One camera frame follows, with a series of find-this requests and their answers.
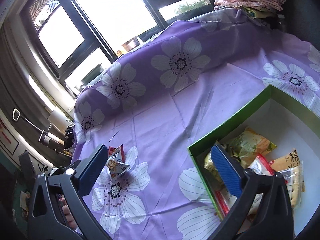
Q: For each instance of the white board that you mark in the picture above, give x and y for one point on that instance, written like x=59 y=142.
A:
x=57 y=120

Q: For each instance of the stick vacuum cleaner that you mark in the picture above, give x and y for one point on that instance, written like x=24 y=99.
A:
x=47 y=137

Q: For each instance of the orange-yellow rice cracker packet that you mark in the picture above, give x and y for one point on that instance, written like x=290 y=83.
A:
x=290 y=160

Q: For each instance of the silver peanut snack packet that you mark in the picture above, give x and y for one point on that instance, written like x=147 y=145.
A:
x=116 y=166

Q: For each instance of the clear cracker packet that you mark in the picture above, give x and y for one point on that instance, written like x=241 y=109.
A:
x=295 y=187

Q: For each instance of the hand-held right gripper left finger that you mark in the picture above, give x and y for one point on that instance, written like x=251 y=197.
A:
x=92 y=172

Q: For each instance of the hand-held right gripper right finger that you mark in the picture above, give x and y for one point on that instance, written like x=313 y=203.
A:
x=225 y=172

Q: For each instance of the pile of dark clothes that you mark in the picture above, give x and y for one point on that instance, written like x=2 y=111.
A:
x=68 y=137

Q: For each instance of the copper pot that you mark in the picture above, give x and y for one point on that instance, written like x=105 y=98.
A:
x=130 y=45

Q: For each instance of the window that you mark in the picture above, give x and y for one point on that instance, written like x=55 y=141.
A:
x=112 y=12

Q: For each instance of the green cardboard box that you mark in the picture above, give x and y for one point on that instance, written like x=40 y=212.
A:
x=275 y=115

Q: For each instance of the purple floral bedsheet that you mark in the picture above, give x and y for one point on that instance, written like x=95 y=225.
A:
x=162 y=117

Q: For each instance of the yellow-green snack packet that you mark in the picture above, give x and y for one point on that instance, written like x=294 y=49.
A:
x=252 y=142

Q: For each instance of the brown-red snack packet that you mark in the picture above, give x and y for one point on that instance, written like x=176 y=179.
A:
x=115 y=151

